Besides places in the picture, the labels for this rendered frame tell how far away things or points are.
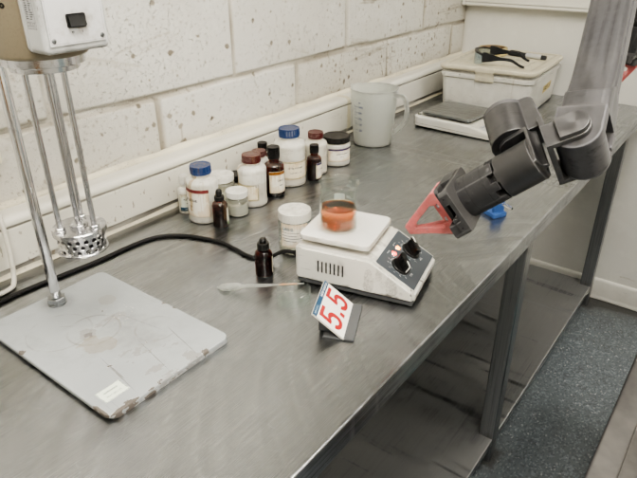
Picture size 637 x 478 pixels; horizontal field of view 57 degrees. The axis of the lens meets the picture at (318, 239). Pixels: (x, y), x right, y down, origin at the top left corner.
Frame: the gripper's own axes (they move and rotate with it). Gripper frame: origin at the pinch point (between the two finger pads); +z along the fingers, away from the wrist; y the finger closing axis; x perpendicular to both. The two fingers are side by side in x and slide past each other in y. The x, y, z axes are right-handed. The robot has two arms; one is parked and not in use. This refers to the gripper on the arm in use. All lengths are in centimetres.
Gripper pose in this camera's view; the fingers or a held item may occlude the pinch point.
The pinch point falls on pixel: (412, 227)
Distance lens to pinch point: 85.1
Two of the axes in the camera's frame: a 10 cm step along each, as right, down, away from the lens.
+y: -4.0, 4.0, -8.2
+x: 5.8, 8.1, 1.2
